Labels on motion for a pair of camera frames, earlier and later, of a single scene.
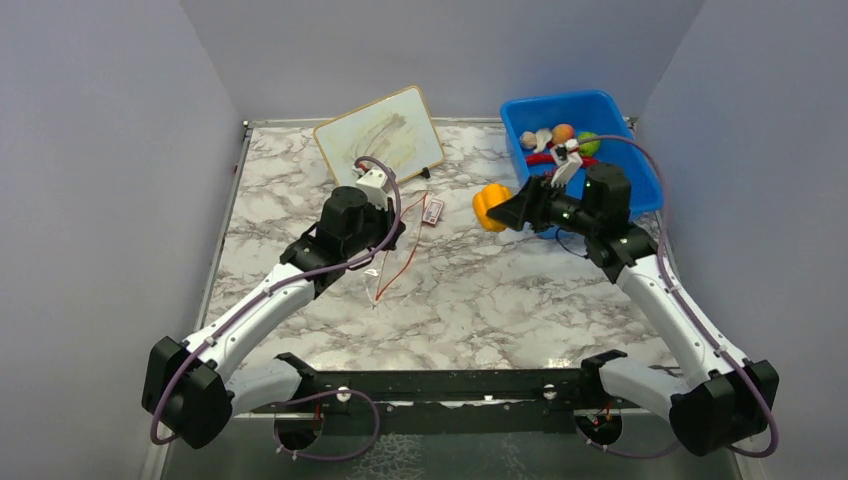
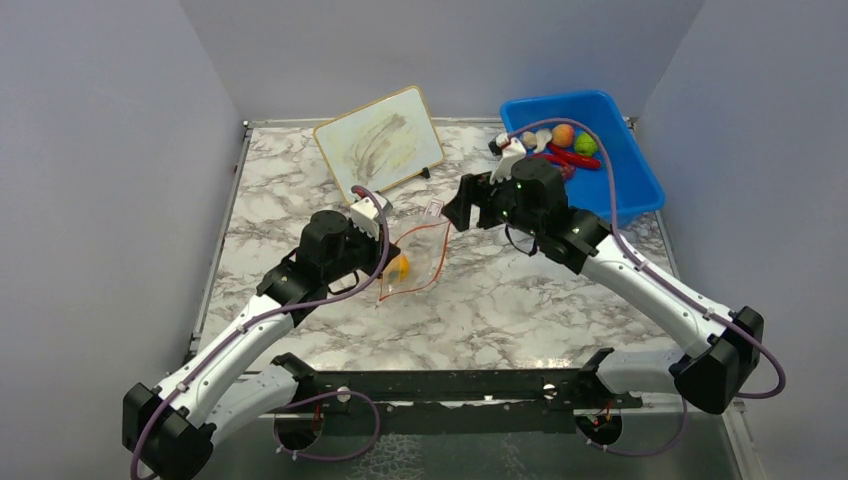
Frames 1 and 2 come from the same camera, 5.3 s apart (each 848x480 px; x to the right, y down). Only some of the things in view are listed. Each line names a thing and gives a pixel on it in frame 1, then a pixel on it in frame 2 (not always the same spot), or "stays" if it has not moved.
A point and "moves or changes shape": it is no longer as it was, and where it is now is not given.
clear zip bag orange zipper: x=393 y=262 moves or changes shape
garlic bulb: x=528 y=140 stays
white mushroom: x=542 y=136 stays
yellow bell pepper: x=484 y=199 moves or changes shape
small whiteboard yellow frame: x=397 y=129 stays
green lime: x=588 y=148 stays
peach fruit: x=562 y=132 stays
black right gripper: x=527 y=206 → x=475 y=189
